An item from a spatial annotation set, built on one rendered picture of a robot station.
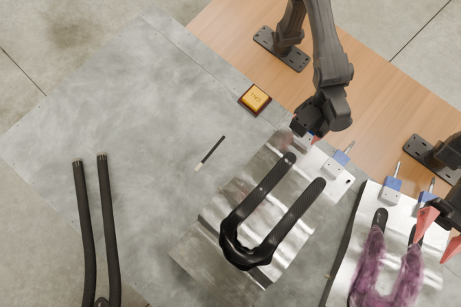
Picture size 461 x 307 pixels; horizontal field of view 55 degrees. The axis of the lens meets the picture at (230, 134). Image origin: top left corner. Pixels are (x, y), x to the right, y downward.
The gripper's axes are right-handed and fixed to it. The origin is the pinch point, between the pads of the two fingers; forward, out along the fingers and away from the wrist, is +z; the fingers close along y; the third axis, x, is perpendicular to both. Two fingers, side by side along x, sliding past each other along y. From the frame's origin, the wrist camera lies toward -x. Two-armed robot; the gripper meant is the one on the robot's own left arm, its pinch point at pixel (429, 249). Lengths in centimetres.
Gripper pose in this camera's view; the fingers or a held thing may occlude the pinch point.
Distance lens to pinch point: 100.3
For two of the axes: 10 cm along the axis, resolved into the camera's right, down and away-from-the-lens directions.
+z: -6.4, 7.3, -2.4
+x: -0.2, 3.0, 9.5
